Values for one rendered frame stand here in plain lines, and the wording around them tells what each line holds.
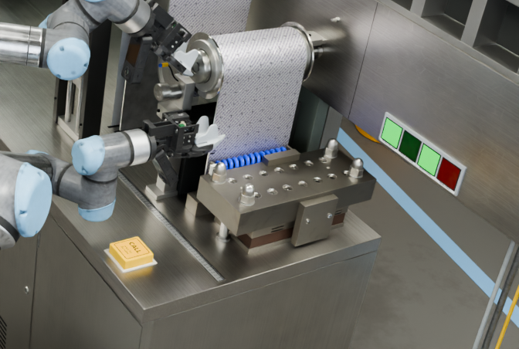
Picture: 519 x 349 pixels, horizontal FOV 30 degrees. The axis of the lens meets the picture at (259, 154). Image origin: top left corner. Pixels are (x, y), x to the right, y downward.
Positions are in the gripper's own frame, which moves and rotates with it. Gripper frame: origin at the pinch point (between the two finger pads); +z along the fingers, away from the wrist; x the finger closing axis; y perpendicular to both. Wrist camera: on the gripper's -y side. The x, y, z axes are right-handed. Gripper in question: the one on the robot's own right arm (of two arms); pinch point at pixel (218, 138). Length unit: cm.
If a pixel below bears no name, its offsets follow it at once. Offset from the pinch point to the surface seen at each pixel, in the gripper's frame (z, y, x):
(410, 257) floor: 146, -110, 46
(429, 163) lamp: 29.3, 8.7, -36.3
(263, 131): 12.9, -0.5, -0.3
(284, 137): 19.8, -3.3, -0.3
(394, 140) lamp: 29.4, 8.0, -25.3
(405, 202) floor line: 172, -109, 77
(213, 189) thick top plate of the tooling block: -6.5, -6.5, -9.6
